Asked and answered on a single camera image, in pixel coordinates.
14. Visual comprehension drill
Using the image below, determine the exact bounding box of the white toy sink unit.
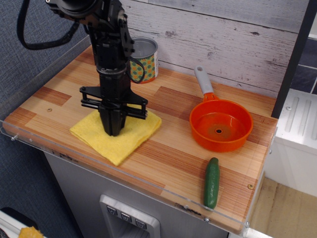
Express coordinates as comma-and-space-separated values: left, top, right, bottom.
264, 89, 317, 196

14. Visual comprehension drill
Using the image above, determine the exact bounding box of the orange pan with grey handle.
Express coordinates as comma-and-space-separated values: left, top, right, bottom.
189, 66, 254, 152

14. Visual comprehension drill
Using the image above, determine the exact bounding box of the black right vertical post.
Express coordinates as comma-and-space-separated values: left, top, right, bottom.
271, 0, 317, 119

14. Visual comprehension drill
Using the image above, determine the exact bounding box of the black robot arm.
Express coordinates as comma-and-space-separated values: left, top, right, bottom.
47, 0, 148, 136

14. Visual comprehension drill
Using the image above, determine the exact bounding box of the green toy cucumber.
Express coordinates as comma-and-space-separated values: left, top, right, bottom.
204, 157, 220, 209

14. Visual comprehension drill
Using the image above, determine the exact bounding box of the yellow object bottom left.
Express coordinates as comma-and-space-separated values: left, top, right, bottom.
18, 227, 44, 238

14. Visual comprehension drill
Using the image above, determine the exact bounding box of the patterned tin can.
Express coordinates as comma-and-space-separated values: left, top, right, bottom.
130, 37, 159, 84

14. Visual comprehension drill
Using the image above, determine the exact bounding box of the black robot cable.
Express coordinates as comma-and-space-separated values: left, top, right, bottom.
16, 0, 80, 51

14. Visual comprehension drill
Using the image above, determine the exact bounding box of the grey cabinet with dispenser panel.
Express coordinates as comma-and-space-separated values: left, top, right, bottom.
45, 153, 229, 238

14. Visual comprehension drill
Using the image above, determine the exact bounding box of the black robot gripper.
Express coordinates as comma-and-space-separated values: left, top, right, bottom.
80, 69, 148, 136

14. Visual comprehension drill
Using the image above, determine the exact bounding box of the yellow cloth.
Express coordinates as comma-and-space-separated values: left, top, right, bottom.
70, 111, 162, 166

